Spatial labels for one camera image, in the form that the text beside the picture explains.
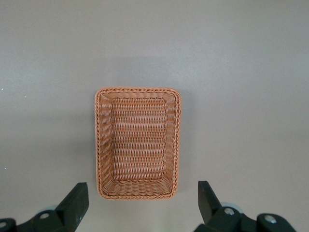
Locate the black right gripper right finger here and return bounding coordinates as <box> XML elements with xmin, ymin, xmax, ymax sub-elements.
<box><xmin>195</xmin><ymin>180</ymin><xmax>298</xmax><ymax>232</ymax></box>

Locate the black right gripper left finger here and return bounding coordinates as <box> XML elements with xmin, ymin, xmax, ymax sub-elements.
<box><xmin>0</xmin><ymin>182</ymin><xmax>89</xmax><ymax>232</ymax></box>

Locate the brown wicker basket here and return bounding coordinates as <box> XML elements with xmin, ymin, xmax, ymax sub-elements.
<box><xmin>94</xmin><ymin>87</ymin><xmax>182</xmax><ymax>201</ymax></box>

